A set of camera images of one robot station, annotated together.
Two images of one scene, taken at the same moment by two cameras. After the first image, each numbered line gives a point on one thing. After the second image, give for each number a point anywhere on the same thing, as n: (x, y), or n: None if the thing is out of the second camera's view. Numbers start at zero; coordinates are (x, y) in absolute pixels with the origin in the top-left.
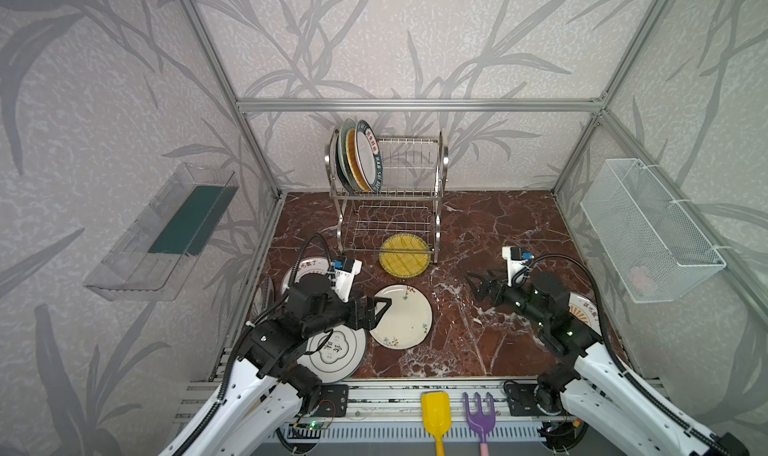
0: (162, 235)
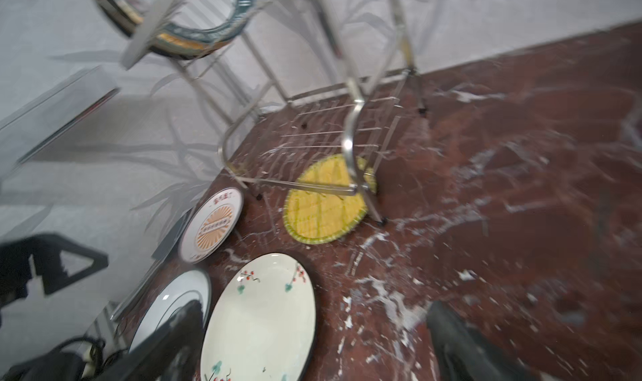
0: (33, 124)
